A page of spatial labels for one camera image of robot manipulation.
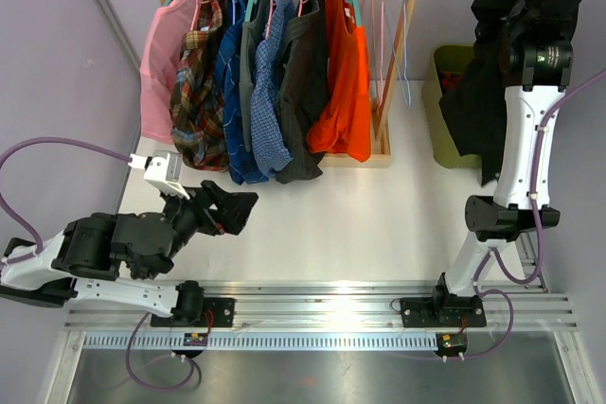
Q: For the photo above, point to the light blue wire hanger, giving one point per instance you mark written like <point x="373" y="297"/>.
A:
<point x="400" y="49"/>

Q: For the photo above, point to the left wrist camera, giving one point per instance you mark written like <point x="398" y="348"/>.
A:
<point x="162" y="171"/>

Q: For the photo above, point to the blue striped shirt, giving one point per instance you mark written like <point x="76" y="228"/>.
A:
<point x="243" y="168"/>

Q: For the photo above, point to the pink shirt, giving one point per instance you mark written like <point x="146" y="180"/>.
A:
<point x="159" y="66"/>

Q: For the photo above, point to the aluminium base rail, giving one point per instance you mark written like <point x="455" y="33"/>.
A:
<point x="331" y="344"/>

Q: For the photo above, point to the blue checked shirt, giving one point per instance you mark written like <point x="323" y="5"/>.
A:
<point x="269" y="150"/>

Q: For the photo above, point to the dark pinstripe shirt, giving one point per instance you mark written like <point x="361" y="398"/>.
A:
<point x="304" y="93"/>

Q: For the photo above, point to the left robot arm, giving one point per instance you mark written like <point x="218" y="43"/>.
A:
<point x="115" y="258"/>

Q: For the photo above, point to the grey shirt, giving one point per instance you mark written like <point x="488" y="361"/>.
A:
<point x="252" y="35"/>

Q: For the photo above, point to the red black plaid shirt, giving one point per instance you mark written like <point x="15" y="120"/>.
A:
<point x="449" y="81"/>

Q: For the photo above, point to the green plastic basket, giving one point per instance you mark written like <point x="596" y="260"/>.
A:
<point x="451" y="59"/>

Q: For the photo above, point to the pink wire hanger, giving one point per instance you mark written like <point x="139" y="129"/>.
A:
<point x="377" y="34"/>

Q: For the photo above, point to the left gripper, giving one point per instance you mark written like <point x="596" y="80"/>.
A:
<point x="233" y="212"/>

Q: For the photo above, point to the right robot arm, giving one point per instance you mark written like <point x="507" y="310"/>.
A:
<point x="519" y="204"/>

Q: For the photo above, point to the brown plaid shirt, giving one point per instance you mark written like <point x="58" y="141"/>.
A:
<point x="196" y="103"/>

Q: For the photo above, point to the orange shirt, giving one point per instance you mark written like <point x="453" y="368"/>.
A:
<point x="344" y="126"/>

